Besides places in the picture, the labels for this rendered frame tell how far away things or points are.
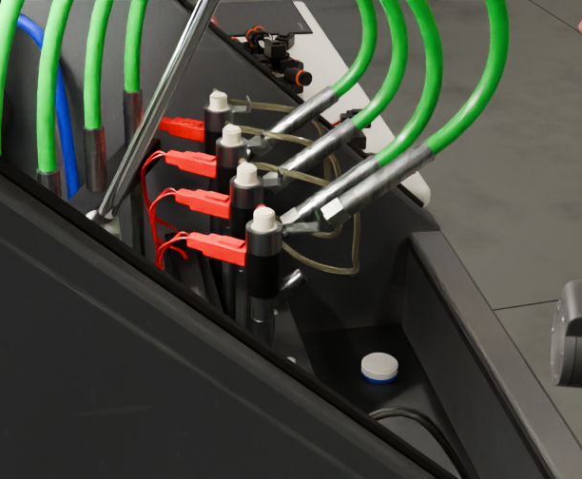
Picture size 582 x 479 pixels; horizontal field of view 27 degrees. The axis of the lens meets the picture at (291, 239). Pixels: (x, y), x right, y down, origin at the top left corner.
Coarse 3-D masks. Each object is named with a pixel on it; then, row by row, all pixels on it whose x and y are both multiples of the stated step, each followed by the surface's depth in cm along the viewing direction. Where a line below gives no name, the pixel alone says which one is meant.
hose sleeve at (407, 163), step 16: (416, 144) 91; (400, 160) 91; (416, 160) 91; (432, 160) 91; (384, 176) 91; (400, 176) 91; (352, 192) 91; (368, 192) 91; (384, 192) 92; (352, 208) 91
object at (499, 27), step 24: (24, 0) 80; (504, 0) 86; (0, 24) 80; (504, 24) 87; (0, 48) 80; (504, 48) 88; (0, 72) 81; (0, 96) 82; (480, 96) 89; (0, 120) 83; (456, 120) 90; (0, 144) 84; (432, 144) 91
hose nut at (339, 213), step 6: (336, 198) 92; (330, 204) 92; (336, 204) 92; (324, 210) 92; (330, 210) 92; (336, 210) 91; (342, 210) 91; (324, 216) 92; (330, 216) 91; (336, 216) 91; (342, 216) 92; (348, 216) 92; (330, 222) 92; (336, 222) 92; (342, 222) 92
